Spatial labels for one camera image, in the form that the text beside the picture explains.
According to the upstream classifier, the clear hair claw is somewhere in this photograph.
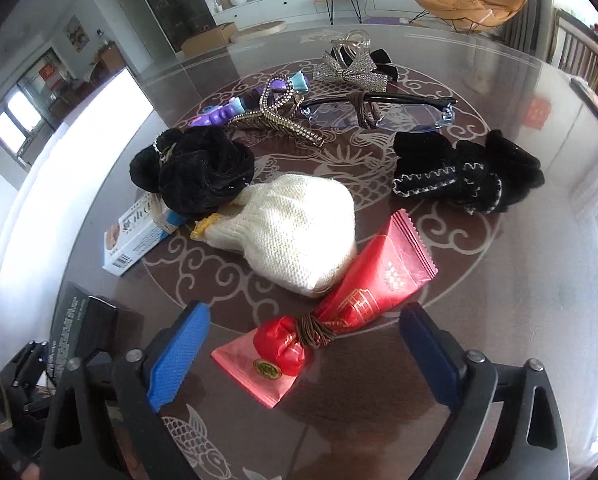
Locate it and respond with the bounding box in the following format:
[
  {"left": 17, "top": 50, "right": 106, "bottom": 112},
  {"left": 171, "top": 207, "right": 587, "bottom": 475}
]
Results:
[{"left": 329, "top": 30, "right": 373, "bottom": 62}]

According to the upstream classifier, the purple toy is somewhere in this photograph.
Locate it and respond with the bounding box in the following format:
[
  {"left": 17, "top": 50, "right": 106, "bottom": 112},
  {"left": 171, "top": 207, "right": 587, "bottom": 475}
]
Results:
[{"left": 189, "top": 74, "right": 310, "bottom": 128}]

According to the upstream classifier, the yellow hair tie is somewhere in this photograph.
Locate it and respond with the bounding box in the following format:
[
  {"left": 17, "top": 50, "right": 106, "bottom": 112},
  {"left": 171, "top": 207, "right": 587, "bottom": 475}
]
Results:
[{"left": 190, "top": 212, "right": 223, "bottom": 240}]

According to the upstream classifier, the cream knitted pouch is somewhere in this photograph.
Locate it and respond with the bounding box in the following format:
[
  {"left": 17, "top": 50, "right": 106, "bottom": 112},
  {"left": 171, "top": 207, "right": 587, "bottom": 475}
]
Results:
[{"left": 199, "top": 173, "right": 357, "bottom": 298}]

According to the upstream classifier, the dark display cabinet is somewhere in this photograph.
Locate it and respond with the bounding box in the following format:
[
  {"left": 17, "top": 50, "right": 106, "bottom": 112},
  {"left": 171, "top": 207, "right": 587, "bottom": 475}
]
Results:
[{"left": 126, "top": 0, "right": 217, "bottom": 54}]

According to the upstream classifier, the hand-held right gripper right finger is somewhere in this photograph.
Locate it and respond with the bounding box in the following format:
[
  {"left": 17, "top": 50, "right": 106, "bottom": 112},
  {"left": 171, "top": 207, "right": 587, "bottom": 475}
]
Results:
[{"left": 399, "top": 302, "right": 570, "bottom": 480}]

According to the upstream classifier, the wall picture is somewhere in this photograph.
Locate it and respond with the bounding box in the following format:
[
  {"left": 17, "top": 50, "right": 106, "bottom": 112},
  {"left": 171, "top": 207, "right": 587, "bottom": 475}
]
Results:
[{"left": 64, "top": 15, "right": 88, "bottom": 51}]

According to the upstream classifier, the wooden dining chair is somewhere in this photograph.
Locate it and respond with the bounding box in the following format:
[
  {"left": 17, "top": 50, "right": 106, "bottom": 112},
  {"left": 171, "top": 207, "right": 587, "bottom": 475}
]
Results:
[{"left": 554, "top": 10, "right": 598, "bottom": 111}]

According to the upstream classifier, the black velvet scrunchie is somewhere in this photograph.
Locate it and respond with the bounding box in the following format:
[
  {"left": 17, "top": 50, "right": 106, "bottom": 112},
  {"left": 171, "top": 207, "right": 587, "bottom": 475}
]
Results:
[{"left": 130, "top": 126, "right": 256, "bottom": 221}]

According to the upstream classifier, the red hand cream tube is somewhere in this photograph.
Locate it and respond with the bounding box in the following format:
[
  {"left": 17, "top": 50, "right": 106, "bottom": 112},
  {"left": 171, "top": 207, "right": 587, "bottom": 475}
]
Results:
[{"left": 211, "top": 211, "right": 438, "bottom": 409}]

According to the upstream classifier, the grey curtain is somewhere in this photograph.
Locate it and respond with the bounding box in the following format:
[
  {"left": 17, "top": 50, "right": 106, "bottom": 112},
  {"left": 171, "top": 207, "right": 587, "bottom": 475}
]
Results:
[{"left": 504, "top": 0, "right": 546, "bottom": 54}]

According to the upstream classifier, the white medicine box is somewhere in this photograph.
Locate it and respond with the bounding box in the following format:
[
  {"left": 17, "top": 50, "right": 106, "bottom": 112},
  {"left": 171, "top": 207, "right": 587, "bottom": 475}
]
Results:
[{"left": 102, "top": 197, "right": 187, "bottom": 277}]

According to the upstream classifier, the black fuzzy scrunchie silver trim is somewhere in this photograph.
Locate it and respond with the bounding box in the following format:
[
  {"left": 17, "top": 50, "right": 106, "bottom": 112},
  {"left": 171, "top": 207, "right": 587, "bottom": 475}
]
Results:
[{"left": 391, "top": 129, "right": 546, "bottom": 216}]

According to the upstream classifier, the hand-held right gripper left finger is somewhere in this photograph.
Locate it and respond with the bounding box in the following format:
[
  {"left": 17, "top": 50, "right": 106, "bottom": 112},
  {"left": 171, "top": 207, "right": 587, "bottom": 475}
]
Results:
[{"left": 40, "top": 301, "right": 212, "bottom": 480}]

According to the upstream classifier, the brown hair tie on eyeglasses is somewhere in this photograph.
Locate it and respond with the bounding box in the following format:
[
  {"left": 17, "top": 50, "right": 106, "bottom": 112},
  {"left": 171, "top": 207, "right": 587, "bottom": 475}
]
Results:
[{"left": 351, "top": 91, "right": 382, "bottom": 129}]

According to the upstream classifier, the brown patterned glass desktop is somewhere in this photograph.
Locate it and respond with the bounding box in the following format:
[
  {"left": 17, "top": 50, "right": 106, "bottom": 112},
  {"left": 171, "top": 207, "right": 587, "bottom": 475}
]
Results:
[{"left": 0, "top": 25, "right": 598, "bottom": 480}]

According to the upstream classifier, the brown hair tie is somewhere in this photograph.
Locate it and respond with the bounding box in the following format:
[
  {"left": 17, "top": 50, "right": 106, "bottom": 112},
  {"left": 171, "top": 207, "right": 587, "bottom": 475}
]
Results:
[
  {"left": 296, "top": 312, "right": 337, "bottom": 351},
  {"left": 351, "top": 91, "right": 382, "bottom": 129}
]

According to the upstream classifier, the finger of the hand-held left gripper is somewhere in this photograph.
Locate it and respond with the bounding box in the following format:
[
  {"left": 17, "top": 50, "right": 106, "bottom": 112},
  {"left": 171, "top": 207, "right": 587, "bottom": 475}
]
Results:
[{"left": 10, "top": 340, "right": 50, "bottom": 413}]

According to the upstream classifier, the white television cabinet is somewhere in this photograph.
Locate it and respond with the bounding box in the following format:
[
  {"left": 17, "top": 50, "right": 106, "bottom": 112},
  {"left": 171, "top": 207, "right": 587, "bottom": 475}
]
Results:
[{"left": 211, "top": 0, "right": 430, "bottom": 27}]

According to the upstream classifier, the orange lounge chair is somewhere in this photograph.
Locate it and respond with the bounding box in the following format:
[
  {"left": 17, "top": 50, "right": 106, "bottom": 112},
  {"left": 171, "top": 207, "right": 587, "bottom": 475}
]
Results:
[{"left": 410, "top": 0, "right": 528, "bottom": 34}]

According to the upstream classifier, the rhinestone bow hair clip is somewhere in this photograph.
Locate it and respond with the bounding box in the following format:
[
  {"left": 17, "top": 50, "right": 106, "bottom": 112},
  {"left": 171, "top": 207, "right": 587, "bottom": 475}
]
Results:
[{"left": 311, "top": 50, "right": 387, "bottom": 94}]

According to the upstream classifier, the gold rhinestone hair claw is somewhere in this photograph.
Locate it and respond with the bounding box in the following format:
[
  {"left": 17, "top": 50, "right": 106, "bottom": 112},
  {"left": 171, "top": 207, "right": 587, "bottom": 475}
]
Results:
[{"left": 229, "top": 82, "right": 327, "bottom": 149}]

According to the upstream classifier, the black printed box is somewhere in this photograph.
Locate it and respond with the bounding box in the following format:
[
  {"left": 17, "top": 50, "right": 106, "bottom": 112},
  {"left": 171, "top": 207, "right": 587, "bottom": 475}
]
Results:
[{"left": 49, "top": 282, "right": 120, "bottom": 381}]

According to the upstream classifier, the black bow hair clip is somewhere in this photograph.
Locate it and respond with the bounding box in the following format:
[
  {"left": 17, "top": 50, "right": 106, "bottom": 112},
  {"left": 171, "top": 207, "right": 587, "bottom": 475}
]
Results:
[{"left": 369, "top": 48, "right": 400, "bottom": 84}]

